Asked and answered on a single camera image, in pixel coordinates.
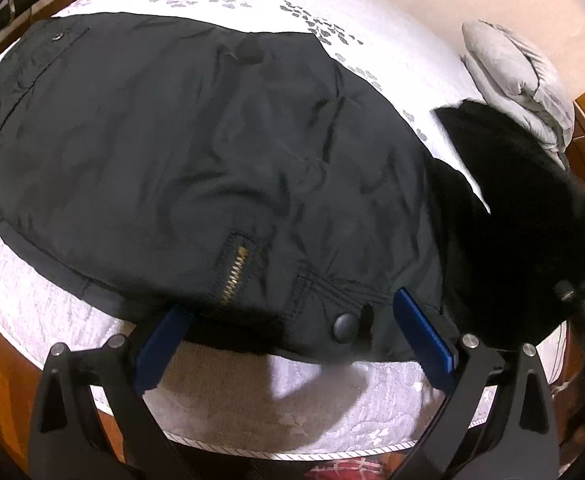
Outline black pants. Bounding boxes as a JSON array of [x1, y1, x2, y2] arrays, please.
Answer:
[[0, 13, 585, 362]]

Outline white floral bed cover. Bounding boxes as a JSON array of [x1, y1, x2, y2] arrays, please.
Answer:
[[0, 0, 479, 460]]

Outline grey folded quilt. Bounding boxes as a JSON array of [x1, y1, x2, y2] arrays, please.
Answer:
[[461, 20, 575, 170]]

